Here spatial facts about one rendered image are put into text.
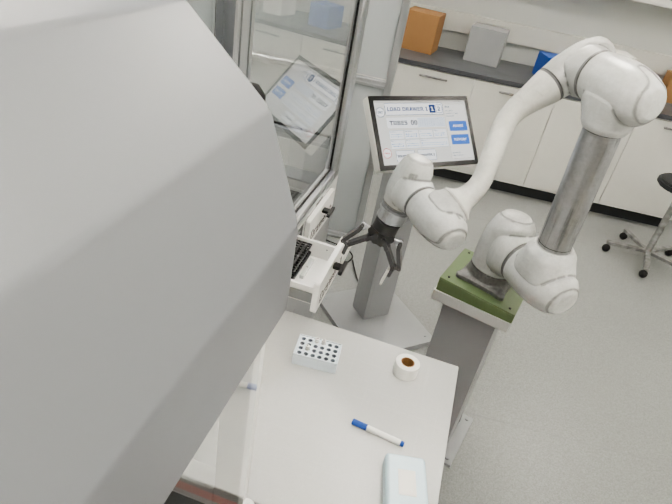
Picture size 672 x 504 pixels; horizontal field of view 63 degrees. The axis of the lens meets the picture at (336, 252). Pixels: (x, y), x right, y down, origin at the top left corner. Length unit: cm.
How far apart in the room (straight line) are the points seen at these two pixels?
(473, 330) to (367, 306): 92
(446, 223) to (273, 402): 63
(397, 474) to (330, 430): 20
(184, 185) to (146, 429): 20
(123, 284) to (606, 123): 132
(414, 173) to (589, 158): 46
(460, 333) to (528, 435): 79
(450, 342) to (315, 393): 76
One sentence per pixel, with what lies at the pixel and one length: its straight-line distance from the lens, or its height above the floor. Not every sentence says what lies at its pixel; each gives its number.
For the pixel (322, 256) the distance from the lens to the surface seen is 183.
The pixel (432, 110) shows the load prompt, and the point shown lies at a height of 115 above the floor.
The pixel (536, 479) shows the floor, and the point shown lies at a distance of 257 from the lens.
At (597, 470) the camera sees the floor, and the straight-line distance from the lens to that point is 275.
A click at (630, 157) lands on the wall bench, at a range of 485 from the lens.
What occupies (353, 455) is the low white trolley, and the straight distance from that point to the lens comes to 139.
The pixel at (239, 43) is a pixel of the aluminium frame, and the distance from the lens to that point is 105.
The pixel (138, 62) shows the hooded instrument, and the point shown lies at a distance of 54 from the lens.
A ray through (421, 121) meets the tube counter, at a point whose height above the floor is 111.
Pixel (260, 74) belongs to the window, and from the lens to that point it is 121.
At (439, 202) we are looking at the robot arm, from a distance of 142.
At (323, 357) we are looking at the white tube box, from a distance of 153.
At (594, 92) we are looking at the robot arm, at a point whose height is 155.
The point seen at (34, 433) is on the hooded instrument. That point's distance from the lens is 38.
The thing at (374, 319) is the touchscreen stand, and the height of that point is 4.
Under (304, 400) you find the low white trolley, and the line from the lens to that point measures 147.
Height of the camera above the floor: 185
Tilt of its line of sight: 33 degrees down
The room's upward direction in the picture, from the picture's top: 11 degrees clockwise
